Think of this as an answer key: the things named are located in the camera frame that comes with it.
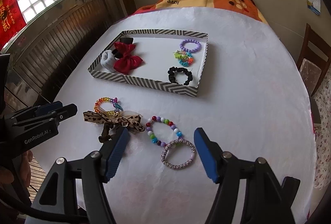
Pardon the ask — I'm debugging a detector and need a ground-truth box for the pink white woven bracelet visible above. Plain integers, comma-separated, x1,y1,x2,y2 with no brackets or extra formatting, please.
160,138,197,170

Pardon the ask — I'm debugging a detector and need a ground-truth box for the floral fabric cover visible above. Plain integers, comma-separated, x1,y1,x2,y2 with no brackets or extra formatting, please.
314,77,330,189

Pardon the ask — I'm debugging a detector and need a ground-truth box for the black scrunchie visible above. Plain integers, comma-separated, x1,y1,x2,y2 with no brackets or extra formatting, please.
167,67,193,86

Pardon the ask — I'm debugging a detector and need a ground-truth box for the purple bead bracelet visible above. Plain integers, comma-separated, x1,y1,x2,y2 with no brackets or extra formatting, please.
179,38,202,54

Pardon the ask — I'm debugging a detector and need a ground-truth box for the red black hair bow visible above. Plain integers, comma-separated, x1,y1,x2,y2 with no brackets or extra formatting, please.
112,37,143,75

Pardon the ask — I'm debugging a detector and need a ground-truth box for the white fluffy scrunchie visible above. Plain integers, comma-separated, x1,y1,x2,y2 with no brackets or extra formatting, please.
100,50,116,72

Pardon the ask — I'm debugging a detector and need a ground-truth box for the red paper banner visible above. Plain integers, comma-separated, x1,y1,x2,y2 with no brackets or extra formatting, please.
0,0,26,49

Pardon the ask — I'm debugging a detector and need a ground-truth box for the colourful flower bead bracelet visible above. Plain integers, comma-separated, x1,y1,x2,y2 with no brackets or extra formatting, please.
173,49,195,67

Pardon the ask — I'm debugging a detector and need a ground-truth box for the striped black white tray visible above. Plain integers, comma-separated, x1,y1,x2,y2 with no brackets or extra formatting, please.
88,29,208,97

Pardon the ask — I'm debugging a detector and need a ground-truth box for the leopard print bow scrunchie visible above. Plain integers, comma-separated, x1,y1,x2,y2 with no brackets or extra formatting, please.
83,111,145,143

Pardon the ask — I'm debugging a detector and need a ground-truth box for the rainbow bead bracelet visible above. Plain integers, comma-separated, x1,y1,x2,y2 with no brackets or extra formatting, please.
93,96,124,119

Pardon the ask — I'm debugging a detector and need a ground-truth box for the multicolour round bead bracelet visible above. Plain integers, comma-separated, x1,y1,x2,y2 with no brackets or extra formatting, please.
145,115,184,147

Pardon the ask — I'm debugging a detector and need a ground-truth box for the wooden chair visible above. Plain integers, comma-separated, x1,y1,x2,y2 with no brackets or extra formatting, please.
297,23,330,96

